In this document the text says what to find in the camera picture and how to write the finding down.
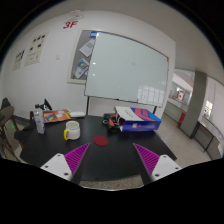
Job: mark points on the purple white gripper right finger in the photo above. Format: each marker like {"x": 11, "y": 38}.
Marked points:
{"x": 157, "y": 166}

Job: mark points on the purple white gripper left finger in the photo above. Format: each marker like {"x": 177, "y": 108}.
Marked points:
{"x": 67, "y": 166}

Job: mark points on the clear plastic water bottle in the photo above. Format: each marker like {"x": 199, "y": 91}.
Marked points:
{"x": 39, "y": 119}

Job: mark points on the red round coaster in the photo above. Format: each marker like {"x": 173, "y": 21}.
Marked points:
{"x": 101, "y": 140}

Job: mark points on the colourful orange book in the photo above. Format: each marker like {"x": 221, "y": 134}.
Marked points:
{"x": 56, "y": 116}

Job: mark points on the white flat object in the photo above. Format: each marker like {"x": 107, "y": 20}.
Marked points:
{"x": 77, "y": 114}

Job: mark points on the blue white cardboard box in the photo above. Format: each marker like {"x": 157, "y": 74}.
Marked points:
{"x": 137, "y": 119}

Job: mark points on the red fire extinguisher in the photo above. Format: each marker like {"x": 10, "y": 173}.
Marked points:
{"x": 181, "y": 118}

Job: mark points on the black red gadget pile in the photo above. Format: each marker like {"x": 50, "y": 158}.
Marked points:
{"x": 113, "y": 121}

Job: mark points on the dark wooden chair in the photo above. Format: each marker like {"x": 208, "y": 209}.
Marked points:
{"x": 6, "y": 114}

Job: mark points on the large white whiteboard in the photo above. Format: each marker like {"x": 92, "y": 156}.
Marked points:
{"x": 126, "y": 70}

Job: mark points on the grey notice board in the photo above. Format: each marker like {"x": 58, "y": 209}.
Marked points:
{"x": 81, "y": 56}

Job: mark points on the white mug yellow handle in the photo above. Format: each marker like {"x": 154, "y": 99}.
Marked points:
{"x": 72, "y": 130}

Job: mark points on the small left wall poster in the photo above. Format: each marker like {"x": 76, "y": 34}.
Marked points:
{"x": 18, "y": 60}

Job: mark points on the white wall poster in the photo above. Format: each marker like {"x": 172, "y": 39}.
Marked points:
{"x": 35, "y": 49}

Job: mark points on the red 3F wall sign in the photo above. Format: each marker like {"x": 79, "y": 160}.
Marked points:
{"x": 70, "y": 24}

